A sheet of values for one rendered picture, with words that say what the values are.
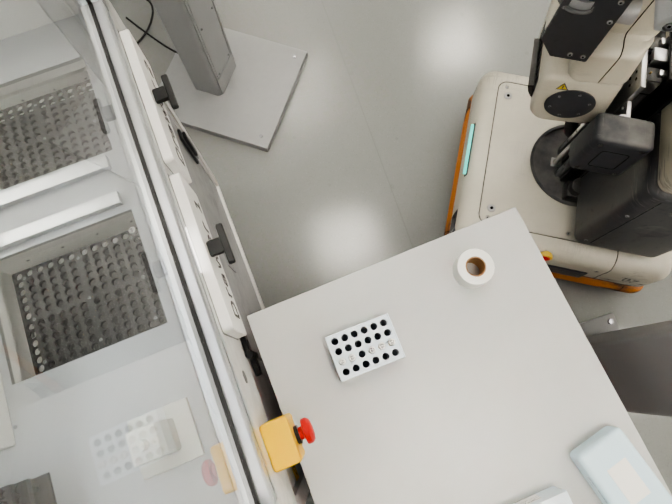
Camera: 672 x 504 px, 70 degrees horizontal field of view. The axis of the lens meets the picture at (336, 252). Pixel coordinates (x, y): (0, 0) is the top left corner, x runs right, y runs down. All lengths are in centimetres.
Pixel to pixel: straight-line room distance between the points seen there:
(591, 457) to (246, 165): 145
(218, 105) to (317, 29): 53
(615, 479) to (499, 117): 112
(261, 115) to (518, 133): 94
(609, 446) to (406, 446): 34
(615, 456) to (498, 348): 25
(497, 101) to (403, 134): 39
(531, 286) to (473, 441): 31
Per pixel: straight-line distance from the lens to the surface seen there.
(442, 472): 95
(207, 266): 80
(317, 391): 92
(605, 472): 99
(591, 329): 188
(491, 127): 168
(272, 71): 204
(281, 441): 78
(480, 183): 158
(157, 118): 93
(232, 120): 195
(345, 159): 187
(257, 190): 184
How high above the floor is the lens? 168
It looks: 75 degrees down
